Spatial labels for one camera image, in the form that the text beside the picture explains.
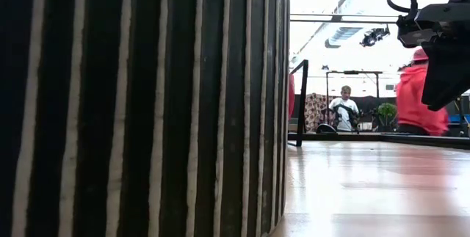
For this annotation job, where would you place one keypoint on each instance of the black hanging camera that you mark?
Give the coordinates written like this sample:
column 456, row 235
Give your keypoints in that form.
column 374, row 36

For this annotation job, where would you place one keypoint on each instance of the person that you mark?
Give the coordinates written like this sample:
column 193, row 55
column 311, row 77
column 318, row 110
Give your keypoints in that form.
column 411, row 97
column 345, row 92

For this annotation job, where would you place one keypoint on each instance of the black white striped mug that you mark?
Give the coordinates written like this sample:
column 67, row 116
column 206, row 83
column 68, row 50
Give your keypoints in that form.
column 147, row 119

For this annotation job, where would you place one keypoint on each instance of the brown patterned cloth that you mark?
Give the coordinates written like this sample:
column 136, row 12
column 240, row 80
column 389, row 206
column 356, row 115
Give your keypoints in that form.
column 316, row 112

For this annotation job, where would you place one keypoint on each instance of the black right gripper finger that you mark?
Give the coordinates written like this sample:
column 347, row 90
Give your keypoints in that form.
column 448, row 75

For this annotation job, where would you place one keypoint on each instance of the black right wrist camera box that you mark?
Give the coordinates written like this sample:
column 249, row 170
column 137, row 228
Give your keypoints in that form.
column 411, row 35

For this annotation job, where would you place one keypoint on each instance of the background potted plant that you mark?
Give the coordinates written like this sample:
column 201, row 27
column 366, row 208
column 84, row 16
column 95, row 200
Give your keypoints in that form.
column 387, row 112

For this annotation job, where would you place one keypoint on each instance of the background white mug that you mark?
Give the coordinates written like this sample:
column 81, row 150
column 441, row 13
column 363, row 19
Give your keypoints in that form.
column 364, row 126

